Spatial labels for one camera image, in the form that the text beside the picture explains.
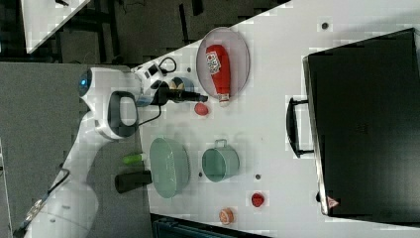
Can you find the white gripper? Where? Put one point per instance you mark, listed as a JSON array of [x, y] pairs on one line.
[[151, 78]]

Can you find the red ketchup bottle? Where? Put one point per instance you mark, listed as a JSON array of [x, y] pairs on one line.
[[218, 64]]

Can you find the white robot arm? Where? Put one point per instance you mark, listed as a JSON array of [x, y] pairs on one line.
[[113, 97]]

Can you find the red strawberry near plate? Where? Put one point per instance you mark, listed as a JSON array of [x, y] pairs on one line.
[[201, 109]]

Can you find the pink oval plate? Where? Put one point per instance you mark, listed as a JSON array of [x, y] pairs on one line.
[[239, 59]]

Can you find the yellow peeled banana toy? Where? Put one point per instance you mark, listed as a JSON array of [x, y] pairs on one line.
[[173, 85]]

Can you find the blue bowl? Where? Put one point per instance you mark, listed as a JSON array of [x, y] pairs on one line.
[[188, 85]]

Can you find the green perforated colander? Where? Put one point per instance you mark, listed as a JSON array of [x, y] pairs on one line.
[[170, 167]]

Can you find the green lime toy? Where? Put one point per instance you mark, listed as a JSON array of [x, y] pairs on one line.
[[135, 158]]

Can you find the green small pot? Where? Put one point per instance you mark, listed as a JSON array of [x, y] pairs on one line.
[[220, 162]]

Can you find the black cup lower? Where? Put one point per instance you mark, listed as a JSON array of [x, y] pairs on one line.
[[130, 181]]

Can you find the orange slice toy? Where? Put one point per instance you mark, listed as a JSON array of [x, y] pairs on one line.
[[226, 216]]

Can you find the red strawberry toy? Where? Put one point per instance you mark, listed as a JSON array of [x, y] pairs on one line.
[[257, 199]]

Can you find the black toaster oven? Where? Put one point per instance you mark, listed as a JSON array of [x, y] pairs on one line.
[[363, 103]]

